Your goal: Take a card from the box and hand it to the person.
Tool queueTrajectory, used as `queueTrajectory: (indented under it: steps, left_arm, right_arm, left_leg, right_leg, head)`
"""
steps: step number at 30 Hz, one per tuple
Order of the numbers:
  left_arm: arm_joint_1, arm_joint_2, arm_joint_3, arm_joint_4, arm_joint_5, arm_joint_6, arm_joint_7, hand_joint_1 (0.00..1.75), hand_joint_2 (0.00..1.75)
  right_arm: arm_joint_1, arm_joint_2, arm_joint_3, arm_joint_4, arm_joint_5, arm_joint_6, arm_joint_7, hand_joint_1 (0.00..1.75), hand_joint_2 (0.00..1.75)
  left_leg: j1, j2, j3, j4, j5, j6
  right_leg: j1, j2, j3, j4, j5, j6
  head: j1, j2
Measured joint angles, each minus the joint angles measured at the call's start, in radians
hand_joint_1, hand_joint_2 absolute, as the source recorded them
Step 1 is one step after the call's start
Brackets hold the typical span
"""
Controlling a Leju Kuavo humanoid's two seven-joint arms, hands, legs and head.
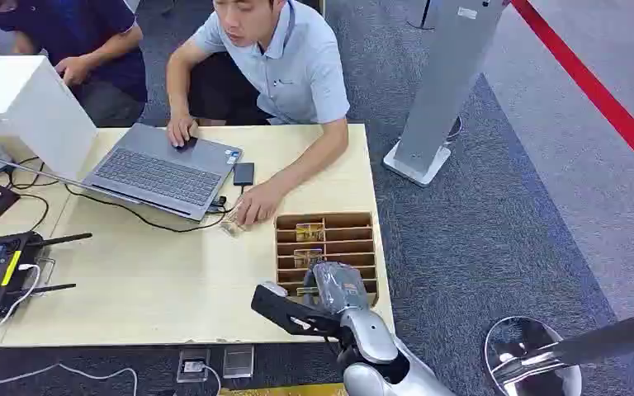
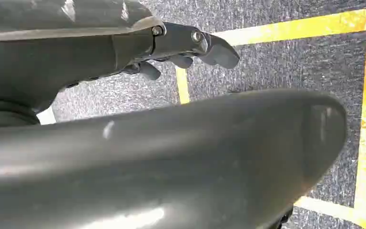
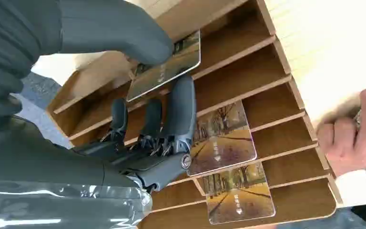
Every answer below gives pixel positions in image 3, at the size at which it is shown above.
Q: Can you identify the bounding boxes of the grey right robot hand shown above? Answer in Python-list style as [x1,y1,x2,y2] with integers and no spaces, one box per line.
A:
[0,0,197,229]

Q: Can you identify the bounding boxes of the ribbed grey right arm sleeve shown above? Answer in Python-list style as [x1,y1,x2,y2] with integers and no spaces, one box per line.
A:
[0,0,62,125]

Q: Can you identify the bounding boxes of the wooden slotted card box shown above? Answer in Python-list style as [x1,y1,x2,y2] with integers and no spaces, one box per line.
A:
[45,0,345,229]

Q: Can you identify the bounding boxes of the person's hand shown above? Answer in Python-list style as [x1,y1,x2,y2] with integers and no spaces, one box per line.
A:
[316,88,366,177]

